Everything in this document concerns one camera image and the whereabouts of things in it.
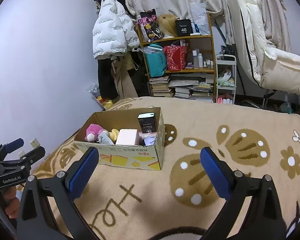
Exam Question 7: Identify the black carton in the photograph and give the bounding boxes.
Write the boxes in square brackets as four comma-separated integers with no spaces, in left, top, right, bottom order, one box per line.
[137,112,157,134]

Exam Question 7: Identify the pink bottles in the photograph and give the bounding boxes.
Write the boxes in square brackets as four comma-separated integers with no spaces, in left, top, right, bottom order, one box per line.
[216,94,234,105]

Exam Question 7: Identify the red patterned bag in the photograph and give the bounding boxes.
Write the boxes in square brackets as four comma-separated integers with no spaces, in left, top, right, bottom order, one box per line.
[164,44,188,72]

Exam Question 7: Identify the cardboard box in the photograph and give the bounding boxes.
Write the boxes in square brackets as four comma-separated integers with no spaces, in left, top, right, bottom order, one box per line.
[74,107,166,171]

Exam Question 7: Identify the white green plush toy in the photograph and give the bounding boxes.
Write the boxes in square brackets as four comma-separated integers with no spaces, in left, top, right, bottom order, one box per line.
[217,69,235,86]

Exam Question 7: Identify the blonde wig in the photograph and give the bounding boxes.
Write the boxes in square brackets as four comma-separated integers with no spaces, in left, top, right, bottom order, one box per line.
[156,14,180,39]

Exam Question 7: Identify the white trolley cart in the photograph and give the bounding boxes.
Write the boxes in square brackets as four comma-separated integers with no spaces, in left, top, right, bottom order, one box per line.
[215,54,237,105]

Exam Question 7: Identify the yellow dog plush toy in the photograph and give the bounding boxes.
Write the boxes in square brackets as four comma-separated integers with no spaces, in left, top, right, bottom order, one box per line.
[108,129,121,142]

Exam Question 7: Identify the pink plush toy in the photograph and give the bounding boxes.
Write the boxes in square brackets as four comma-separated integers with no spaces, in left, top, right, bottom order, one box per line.
[85,124,109,143]

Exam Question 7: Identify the stack of old books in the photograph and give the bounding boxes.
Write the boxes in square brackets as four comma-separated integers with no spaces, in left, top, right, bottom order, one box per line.
[149,76,175,98]

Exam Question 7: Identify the white plastic bag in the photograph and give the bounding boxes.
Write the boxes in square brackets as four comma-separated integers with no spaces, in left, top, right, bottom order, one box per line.
[189,2,212,36]

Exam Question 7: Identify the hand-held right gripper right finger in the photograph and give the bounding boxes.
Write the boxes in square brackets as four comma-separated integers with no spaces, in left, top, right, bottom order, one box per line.
[199,147,288,240]

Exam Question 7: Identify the dark printed cartoon bag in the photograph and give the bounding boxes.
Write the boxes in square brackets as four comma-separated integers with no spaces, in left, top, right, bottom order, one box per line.
[137,9,157,43]

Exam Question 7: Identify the clear bag of toys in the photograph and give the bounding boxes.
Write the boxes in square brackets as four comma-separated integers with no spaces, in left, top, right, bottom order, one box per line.
[87,81,114,111]

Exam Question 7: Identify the wooden shelf unit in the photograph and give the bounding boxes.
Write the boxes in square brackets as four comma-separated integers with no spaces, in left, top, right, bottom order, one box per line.
[136,12,215,103]

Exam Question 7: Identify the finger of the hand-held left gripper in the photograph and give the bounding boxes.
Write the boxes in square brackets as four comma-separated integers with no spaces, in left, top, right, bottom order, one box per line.
[14,146,46,172]
[0,138,25,157]

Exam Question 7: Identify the pile of books and magazines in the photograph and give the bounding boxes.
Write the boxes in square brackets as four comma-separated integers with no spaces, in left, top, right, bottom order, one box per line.
[169,73,214,103]

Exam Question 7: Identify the white puffer jacket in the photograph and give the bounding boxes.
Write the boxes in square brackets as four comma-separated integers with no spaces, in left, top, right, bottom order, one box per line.
[92,0,140,61]

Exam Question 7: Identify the white lotion tube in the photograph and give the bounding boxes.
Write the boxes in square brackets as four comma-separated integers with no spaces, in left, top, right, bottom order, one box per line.
[97,133,115,146]

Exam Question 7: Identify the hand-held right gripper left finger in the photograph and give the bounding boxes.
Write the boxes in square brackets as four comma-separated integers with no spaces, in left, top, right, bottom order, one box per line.
[16,146,100,240]

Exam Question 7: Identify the black box with white print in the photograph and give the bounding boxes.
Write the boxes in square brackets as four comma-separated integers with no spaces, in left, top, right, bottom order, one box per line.
[175,19,192,37]

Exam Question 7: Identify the cream puffer coat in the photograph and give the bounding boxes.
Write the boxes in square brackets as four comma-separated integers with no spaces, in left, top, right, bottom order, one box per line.
[227,0,300,96]

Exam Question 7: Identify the teal bag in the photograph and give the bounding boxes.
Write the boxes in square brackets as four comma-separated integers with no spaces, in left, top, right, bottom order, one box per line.
[142,44,167,78]

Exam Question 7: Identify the black rack stand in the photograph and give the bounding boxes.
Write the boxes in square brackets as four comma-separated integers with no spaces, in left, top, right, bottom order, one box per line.
[240,87,286,109]

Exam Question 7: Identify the person's left hand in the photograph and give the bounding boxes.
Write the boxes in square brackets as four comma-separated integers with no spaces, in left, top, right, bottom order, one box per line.
[0,187,22,220]

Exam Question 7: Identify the teal round object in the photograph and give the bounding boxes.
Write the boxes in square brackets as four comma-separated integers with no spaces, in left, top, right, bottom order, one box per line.
[280,102,293,114]

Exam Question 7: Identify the beige hanging garment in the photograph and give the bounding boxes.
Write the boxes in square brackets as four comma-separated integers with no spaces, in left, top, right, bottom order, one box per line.
[111,54,140,99]

